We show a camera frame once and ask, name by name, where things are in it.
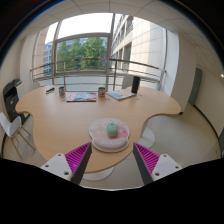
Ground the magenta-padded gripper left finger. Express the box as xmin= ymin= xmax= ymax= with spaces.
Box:
xmin=40 ymin=142 xmax=93 ymax=186

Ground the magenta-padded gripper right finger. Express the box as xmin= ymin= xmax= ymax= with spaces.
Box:
xmin=132 ymin=142 xmax=183 ymax=186

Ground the mint green computer mouse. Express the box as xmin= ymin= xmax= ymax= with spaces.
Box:
xmin=106 ymin=121 xmax=119 ymax=138

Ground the round white pink mouse pad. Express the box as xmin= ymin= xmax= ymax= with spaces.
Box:
xmin=88 ymin=117 xmax=131 ymax=154

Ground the white chair with wooden legs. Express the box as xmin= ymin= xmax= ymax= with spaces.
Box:
xmin=0 ymin=111 xmax=36 ymax=159

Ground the red printed magazine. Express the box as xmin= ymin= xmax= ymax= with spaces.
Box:
xmin=65 ymin=91 xmax=98 ymax=103

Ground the black printer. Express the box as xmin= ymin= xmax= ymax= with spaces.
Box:
xmin=2 ymin=78 xmax=29 ymax=123

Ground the open light blue booklet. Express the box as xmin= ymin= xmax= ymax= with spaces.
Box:
xmin=105 ymin=89 xmax=136 ymax=101

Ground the dark green door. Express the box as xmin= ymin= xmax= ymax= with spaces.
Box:
xmin=188 ymin=67 xmax=203 ymax=107

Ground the white printed mug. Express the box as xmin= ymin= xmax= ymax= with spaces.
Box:
xmin=97 ymin=86 xmax=106 ymax=98

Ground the black upright speaker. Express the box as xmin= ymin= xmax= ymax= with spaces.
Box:
xmin=131 ymin=75 xmax=141 ymax=94

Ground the white chair back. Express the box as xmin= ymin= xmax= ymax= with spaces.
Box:
xmin=121 ymin=74 xmax=134 ymax=90

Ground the metal balcony railing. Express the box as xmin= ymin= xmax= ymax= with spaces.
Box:
xmin=29 ymin=58 xmax=167 ymax=92

